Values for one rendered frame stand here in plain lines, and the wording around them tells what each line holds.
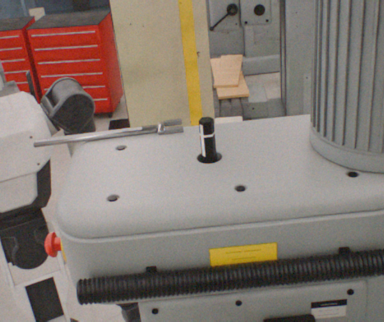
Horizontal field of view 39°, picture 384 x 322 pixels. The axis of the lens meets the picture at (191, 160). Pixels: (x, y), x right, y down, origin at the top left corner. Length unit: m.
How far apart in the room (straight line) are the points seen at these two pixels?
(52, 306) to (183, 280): 1.04
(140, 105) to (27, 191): 1.25
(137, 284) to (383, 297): 0.37
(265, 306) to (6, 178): 0.84
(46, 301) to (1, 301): 1.95
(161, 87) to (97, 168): 1.80
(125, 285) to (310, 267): 0.24
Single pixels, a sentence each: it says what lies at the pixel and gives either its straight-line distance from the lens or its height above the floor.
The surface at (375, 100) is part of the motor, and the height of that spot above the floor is 1.99.
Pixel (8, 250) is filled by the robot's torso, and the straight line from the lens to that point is 1.62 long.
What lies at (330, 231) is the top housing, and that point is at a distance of 0.73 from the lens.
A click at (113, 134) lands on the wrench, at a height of 1.90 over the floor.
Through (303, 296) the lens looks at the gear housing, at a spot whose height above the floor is 1.71.
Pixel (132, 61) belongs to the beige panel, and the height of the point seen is 1.49.
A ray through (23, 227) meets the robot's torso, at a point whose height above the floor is 1.43.
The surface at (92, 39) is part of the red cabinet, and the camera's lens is 5.40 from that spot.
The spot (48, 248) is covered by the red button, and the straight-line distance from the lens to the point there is 0.87.
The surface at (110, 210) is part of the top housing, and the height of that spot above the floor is 1.89.
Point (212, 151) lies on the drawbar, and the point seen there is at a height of 1.90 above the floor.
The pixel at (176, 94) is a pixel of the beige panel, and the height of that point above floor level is 1.30.
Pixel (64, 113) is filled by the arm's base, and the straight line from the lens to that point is 1.45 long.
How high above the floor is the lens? 2.27
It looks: 29 degrees down
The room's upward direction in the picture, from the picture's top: 6 degrees counter-clockwise
